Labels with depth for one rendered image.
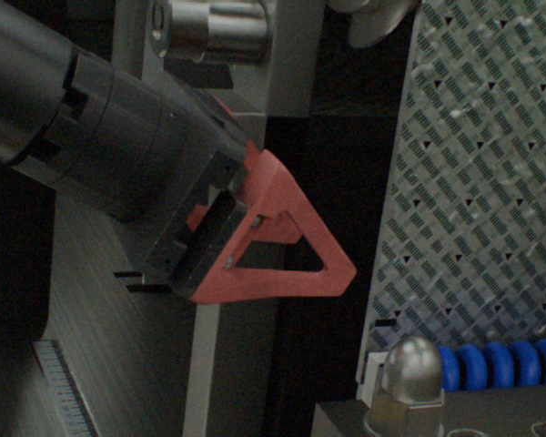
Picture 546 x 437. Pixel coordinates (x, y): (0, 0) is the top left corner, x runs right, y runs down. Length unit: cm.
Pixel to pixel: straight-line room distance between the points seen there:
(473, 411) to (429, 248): 8
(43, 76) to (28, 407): 36
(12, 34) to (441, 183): 22
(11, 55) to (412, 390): 22
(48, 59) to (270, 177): 10
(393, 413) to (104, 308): 45
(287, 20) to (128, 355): 34
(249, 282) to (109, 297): 46
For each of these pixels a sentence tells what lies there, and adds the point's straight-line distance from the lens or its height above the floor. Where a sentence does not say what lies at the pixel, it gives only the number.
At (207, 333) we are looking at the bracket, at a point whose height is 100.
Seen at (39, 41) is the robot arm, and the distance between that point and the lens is 45.
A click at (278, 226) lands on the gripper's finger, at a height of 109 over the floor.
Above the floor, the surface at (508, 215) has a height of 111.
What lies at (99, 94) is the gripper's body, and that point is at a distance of 45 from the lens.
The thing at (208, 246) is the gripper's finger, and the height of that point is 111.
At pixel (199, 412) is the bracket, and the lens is 66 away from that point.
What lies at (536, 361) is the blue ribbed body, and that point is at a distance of 59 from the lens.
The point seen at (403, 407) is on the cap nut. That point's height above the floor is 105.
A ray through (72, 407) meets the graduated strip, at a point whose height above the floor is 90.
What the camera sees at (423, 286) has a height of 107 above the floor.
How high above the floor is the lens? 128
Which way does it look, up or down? 19 degrees down
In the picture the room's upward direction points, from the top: 7 degrees clockwise
